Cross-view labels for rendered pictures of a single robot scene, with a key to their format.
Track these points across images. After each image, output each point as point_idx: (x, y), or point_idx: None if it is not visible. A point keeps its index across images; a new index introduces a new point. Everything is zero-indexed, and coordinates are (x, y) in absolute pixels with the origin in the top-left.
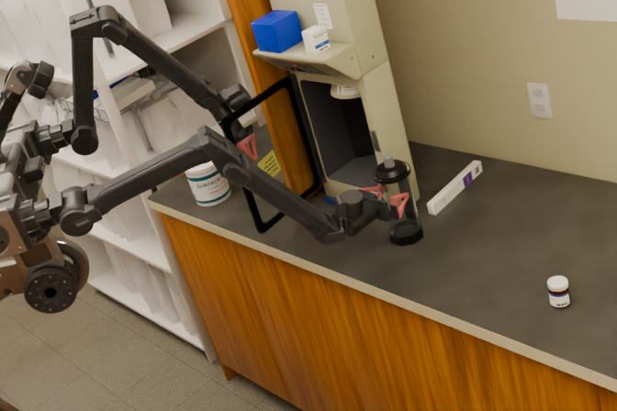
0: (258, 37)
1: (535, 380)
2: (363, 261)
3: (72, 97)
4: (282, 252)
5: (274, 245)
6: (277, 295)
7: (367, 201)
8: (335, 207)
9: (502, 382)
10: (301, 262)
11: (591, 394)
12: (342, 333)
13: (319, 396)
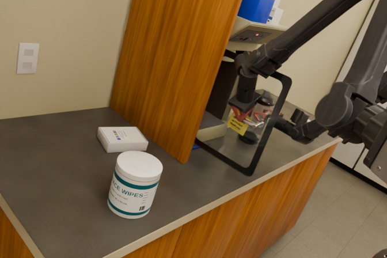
0: (260, 8)
1: (312, 160)
2: (270, 157)
3: (382, 60)
4: (250, 183)
5: (242, 183)
6: (200, 241)
7: (279, 117)
8: (300, 121)
9: (302, 173)
10: (260, 180)
11: (323, 152)
12: (238, 223)
13: None
